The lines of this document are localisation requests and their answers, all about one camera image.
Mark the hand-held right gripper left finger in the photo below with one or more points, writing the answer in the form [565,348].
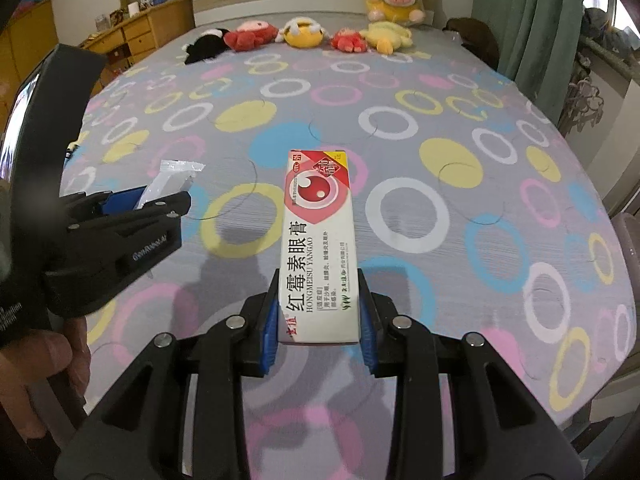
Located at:
[265,340]

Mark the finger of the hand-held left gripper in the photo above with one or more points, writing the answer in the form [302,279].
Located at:
[120,200]
[125,250]

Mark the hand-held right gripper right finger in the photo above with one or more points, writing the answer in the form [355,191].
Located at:
[369,340]

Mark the clear plastic wrapper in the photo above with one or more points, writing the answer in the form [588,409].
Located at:
[172,177]

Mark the white and red ointment box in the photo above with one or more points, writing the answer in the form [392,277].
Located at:
[320,260]

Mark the person's left hand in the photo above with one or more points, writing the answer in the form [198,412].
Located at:
[50,355]

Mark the bed with grey mattress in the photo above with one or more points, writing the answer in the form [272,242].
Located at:
[425,260]

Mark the yellow wooden cabinet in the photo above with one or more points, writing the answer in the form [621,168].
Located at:
[30,45]

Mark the wooden dresser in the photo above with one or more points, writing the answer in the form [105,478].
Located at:
[150,25]

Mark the black and white plush toy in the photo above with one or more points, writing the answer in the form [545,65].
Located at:
[207,45]

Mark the white tissue roll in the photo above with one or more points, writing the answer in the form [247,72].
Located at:
[133,7]

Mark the red crab plush toy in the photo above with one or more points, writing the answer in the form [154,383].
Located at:
[250,35]

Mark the yellow bee plush toy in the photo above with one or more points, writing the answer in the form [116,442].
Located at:
[300,34]

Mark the small red plush toy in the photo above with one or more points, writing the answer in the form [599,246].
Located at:
[349,41]

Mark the yellow duck plush toy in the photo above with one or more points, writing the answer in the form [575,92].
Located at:
[387,35]

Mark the patterned lace curtain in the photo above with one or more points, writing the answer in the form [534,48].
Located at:
[580,100]

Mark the dark brown plush toy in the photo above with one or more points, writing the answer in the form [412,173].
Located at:
[472,37]

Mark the green curtain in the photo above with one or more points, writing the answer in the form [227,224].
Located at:
[530,20]

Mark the dark clothes pile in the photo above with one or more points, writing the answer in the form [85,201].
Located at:
[610,30]

